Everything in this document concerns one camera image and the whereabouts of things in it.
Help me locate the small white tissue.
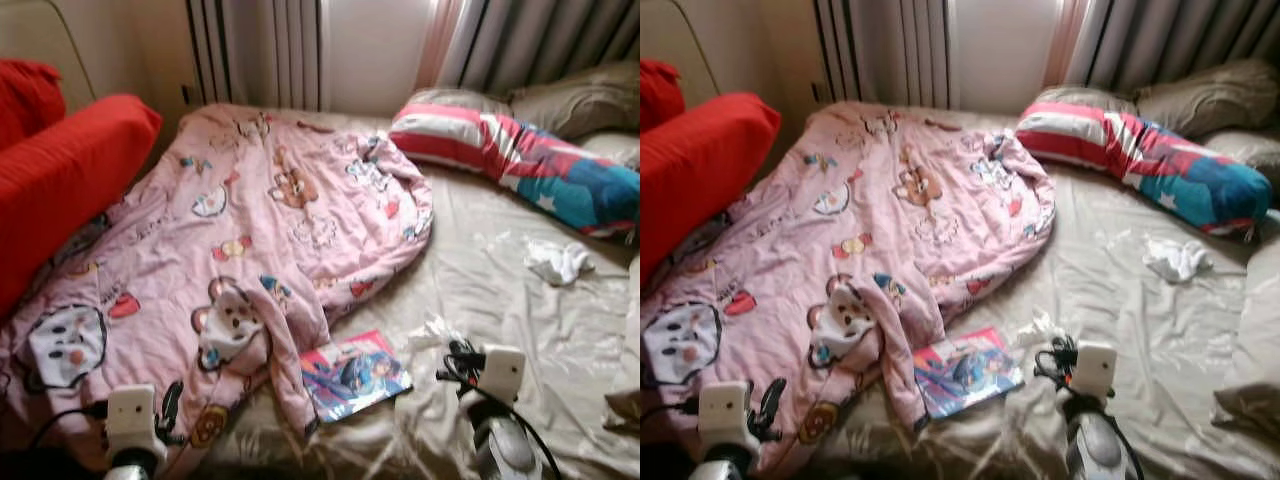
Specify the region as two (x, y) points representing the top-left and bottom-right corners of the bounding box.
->
(1018, 310), (1063, 348)
(405, 315), (463, 353)

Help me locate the colourful comic book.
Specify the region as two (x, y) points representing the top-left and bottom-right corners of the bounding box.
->
(912, 325), (1026, 421)
(298, 330), (414, 424)

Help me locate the pink cartoon print quilt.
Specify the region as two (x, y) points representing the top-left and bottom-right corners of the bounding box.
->
(640, 100), (1057, 476)
(0, 103), (436, 476)

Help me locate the white crumpled cloth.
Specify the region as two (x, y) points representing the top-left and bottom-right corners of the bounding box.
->
(524, 238), (595, 288)
(1143, 235), (1214, 284)

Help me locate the beige folded duvet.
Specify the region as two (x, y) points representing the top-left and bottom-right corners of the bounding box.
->
(603, 388), (641, 433)
(1213, 235), (1280, 441)

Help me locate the red white blue bolster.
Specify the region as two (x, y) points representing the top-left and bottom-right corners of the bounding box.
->
(1015, 100), (1273, 238)
(388, 103), (641, 239)

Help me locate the red fabric cushion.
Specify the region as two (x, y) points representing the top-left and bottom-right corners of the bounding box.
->
(640, 92), (783, 291)
(0, 94), (163, 321)
(640, 58), (686, 133)
(0, 58), (67, 153)

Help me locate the flat beige pillow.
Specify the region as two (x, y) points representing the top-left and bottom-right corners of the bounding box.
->
(1030, 86), (1139, 116)
(405, 88), (513, 117)

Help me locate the crumpled brown pillow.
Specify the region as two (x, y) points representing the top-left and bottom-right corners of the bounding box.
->
(508, 60), (641, 141)
(1135, 57), (1280, 139)

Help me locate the pink sheer curtain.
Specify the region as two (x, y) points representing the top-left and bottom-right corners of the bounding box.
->
(415, 0), (471, 91)
(1042, 0), (1096, 89)

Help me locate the grey pleated curtain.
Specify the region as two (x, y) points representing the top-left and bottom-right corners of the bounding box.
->
(812, 0), (951, 109)
(1065, 0), (1280, 96)
(440, 0), (641, 101)
(185, 0), (326, 111)

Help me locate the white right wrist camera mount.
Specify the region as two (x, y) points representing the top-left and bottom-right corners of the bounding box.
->
(1070, 342), (1119, 399)
(478, 345), (528, 403)

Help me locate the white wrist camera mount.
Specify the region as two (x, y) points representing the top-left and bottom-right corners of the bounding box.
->
(1070, 342), (1119, 399)
(105, 385), (169, 451)
(478, 345), (528, 403)
(700, 382), (759, 446)

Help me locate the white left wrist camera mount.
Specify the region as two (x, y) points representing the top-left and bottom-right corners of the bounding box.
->
(105, 385), (169, 451)
(700, 382), (759, 446)

